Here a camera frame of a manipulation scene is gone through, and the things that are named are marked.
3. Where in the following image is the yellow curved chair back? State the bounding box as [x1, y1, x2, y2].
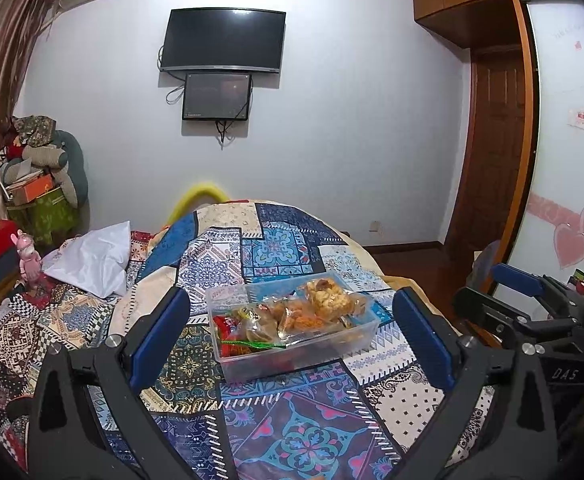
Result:
[167, 182, 231, 223]

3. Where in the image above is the tan pastry packet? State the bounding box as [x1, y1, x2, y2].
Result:
[236, 305, 283, 346]

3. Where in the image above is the white sliding wardrobe door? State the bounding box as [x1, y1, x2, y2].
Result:
[492, 0, 584, 301]

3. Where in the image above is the patterned cloth bag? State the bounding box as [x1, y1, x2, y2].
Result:
[11, 115, 58, 148]

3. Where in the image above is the white pillow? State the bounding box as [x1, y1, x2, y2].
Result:
[42, 220, 133, 297]

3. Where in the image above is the yellow fried snack packet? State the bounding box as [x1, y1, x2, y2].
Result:
[299, 277, 371, 319]

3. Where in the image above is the green box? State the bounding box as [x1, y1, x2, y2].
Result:
[7, 187, 80, 246]

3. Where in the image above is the orange box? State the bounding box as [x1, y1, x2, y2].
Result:
[9, 174, 55, 206]

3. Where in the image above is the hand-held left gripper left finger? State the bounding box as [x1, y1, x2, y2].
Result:
[24, 285, 237, 480]

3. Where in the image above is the orange snack packet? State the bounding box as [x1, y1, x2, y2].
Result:
[272, 300, 333, 337]

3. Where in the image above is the black wall television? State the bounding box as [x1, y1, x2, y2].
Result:
[159, 8, 287, 75]

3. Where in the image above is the pink toy figure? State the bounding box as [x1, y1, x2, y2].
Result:
[16, 230, 43, 288]

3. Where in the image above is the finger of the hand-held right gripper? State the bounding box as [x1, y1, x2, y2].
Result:
[453, 286, 584, 357]
[492, 262, 584, 322]

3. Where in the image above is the red snack bag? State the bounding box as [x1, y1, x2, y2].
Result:
[212, 313, 245, 356]

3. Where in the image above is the clear plastic container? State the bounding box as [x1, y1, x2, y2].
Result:
[206, 270, 379, 383]

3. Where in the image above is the wooden door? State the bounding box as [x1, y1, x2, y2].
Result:
[444, 45, 528, 263]

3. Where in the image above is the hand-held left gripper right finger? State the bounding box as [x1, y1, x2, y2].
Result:
[392, 287, 560, 480]

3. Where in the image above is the striped brown curtain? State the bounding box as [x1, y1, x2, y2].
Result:
[0, 0, 65, 231]

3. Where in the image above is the green snack packet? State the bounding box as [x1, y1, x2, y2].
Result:
[220, 339, 289, 352]

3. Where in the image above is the small black wall monitor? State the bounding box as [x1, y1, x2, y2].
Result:
[182, 72, 251, 122]

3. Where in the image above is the wooden wardrobe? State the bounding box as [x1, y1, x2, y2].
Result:
[412, 0, 584, 301]

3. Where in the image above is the pink heart sticker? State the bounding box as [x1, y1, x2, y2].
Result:
[529, 192, 584, 271]

